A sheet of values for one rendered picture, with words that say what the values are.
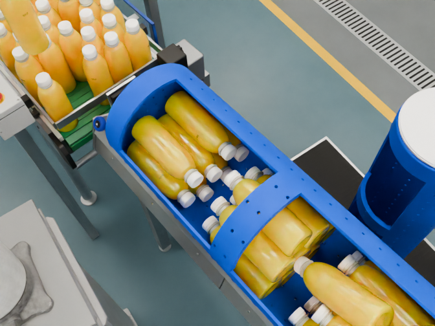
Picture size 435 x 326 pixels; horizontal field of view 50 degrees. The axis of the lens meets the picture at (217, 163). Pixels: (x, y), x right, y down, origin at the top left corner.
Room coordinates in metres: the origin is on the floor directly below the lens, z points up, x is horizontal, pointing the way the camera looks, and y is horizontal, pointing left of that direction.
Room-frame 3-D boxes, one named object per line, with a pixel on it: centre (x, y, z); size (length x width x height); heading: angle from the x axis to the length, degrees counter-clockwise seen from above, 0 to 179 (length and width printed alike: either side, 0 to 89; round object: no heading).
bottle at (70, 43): (1.04, 0.42, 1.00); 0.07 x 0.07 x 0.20
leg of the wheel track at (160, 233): (0.76, 0.27, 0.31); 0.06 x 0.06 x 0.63; 38
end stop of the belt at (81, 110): (0.92, 0.30, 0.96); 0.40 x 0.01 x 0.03; 128
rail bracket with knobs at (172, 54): (1.01, 0.13, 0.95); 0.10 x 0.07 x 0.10; 128
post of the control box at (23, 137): (0.84, 0.61, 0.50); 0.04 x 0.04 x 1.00; 38
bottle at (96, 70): (0.94, 0.34, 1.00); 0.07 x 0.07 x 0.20
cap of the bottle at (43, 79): (0.85, 0.46, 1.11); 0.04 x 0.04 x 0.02
